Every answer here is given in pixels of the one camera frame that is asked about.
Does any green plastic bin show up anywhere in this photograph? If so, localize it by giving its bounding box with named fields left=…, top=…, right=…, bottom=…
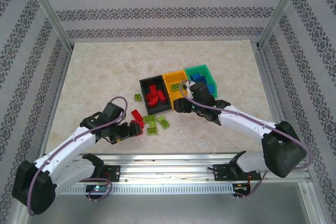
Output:
left=184, top=64, right=218, bottom=98

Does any aluminium side rail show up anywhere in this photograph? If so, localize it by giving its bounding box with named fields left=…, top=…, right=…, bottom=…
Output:
left=251, top=42, right=312, bottom=168
left=36, top=49, right=73, bottom=162

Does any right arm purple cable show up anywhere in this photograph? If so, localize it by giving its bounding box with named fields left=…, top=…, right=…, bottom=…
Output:
left=180, top=79, right=313, bottom=200

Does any black plastic bin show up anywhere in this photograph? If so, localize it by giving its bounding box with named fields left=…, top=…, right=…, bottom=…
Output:
left=139, top=75, right=173, bottom=115

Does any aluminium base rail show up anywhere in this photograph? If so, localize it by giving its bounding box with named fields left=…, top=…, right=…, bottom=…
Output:
left=26, top=153, right=312, bottom=183

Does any beige marble board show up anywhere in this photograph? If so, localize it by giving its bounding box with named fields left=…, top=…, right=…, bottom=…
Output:
left=44, top=40, right=284, bottom=154

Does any white slotted cable duct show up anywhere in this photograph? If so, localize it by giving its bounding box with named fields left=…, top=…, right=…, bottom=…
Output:
left=62, top=183, right=234, bottom=195

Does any yellow plastic bin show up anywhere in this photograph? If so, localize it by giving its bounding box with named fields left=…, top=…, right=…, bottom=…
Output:
left=162, top=70, right=190, bottom=103

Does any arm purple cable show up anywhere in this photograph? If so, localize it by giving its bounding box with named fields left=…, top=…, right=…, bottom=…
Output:
left=180, top=79, right=313, bottom=200
left=27, top=97, right=129, bottom=216

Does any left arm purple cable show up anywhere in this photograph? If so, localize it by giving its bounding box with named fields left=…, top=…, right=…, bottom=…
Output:
left=27, top=97, right=129, bottom=216

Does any aluminium frame post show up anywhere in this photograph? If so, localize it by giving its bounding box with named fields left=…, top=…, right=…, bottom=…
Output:
left=257, top=0, right=308, bottom=50
left=22, top=0, right=74, bottom=51

